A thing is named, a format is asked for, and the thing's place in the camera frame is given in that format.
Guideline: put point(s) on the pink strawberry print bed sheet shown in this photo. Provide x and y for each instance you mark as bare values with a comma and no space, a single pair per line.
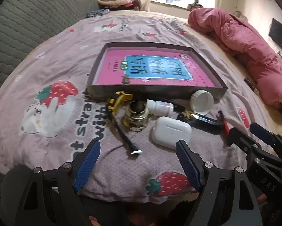
60,51

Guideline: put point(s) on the black wall television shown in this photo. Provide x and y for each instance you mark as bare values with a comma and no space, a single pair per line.
281,36

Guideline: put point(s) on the black faceted gold-tipped pen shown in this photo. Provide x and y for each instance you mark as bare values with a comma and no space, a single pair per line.
202,122

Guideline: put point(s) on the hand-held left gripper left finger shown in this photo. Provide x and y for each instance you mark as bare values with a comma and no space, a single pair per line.
87,164

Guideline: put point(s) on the yellow black wrist watch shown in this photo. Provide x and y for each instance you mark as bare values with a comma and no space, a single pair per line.
118,100

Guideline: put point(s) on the patterned cushion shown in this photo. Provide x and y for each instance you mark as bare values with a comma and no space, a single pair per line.
195,6

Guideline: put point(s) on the pink book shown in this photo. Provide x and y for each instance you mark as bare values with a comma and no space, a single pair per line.
112,70

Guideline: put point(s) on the white pill bottle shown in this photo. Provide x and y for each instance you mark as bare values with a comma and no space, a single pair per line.
159,108

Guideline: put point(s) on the black mattress label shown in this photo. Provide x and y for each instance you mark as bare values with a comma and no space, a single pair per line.
250,82

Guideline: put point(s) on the pink comforter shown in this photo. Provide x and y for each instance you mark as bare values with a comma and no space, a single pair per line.
237,35

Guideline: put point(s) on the brass threaded fitting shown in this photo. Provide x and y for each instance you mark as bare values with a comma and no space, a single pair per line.
135,120

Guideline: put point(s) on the grey quilted headboard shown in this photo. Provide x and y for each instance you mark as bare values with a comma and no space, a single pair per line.
25,23

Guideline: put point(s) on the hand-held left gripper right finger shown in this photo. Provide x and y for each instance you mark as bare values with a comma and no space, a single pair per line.
188,167

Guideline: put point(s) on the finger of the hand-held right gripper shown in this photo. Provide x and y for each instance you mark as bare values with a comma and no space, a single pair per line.
240,141
261,131

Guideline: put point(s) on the white earbuds case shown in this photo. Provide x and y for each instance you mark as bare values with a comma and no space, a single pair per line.
170,130

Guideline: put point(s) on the blue patterned cloth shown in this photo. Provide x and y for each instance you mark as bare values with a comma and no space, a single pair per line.
98,13

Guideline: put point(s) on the grey cardboard box tray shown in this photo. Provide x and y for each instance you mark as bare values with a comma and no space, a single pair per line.
143,91

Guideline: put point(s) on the white ribbed bottle cap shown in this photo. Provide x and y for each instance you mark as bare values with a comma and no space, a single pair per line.
202,101

